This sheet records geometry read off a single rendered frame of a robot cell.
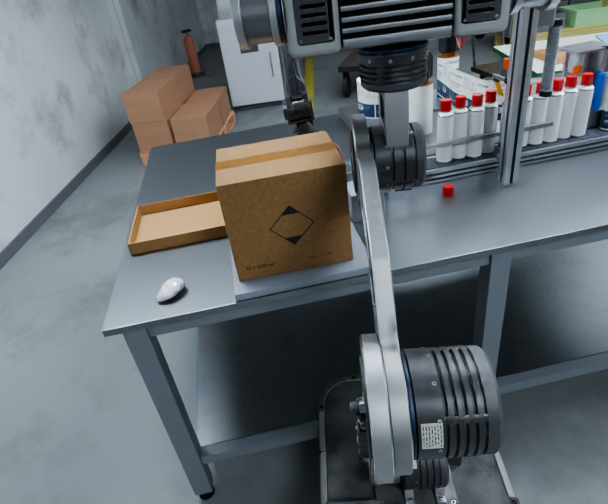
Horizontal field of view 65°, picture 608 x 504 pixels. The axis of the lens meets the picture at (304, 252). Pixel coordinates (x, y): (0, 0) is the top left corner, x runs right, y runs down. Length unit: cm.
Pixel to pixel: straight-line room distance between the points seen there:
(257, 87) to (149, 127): 158
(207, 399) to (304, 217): 91
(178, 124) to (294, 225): 341
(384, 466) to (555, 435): 127
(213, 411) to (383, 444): 111
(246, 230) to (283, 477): 100
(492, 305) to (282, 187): 73
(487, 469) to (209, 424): 89
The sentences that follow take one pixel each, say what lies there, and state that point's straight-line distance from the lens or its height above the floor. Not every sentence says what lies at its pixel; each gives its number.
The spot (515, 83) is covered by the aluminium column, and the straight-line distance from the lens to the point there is 152.
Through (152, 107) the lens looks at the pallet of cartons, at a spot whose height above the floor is 51.
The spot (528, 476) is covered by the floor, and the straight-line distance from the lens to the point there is 188.
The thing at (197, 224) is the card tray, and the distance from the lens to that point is 158.
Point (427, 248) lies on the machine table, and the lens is 131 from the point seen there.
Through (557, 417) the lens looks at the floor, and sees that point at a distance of 205.
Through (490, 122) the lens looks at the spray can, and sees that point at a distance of 170.
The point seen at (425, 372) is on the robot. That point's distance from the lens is 79.
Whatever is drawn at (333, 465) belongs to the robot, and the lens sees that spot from 156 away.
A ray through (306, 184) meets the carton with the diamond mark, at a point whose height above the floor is 108.
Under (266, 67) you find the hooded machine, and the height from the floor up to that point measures 44.
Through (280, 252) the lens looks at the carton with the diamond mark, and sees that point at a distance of 119.
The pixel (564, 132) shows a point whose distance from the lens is 187.
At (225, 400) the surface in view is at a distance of 181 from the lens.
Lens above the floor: 156
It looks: 33 degrees down
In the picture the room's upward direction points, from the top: 9 degrees counter-clockwise
